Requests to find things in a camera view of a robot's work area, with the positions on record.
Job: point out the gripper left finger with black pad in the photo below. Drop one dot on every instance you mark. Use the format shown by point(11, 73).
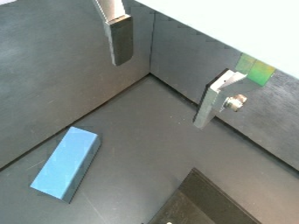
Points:
point(119, 29)

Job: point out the gripper right finger silver bracket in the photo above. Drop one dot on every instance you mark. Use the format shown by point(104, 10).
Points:
point(219, 96)

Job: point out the blue rectangular block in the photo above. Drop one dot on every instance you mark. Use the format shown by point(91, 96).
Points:
point(64, 169)

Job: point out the green shape sorter board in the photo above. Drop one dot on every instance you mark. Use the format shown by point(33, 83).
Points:
point(255, 69)

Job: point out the black fixture stand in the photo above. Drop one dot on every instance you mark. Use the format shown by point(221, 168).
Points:
point(200, 203)

